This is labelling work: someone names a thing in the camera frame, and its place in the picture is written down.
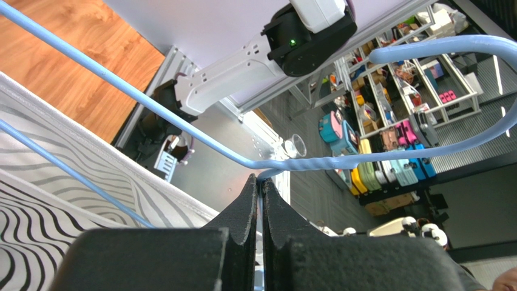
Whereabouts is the black white striped tank top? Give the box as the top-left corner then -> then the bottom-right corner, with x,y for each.
1,74 -> 217,290

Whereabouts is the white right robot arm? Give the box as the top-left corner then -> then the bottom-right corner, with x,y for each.
172,1 -> 357,119

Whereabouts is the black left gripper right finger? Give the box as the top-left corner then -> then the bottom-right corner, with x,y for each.
262,179 -> 482,290

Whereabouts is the storage shelf with items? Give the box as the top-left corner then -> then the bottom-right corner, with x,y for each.
288,0 -> 517,216

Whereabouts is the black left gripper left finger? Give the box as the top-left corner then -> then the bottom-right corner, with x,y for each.
51,175 -> 258,290

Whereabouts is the clear plastic cup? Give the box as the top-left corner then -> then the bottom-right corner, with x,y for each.
283,134 -> 307,159

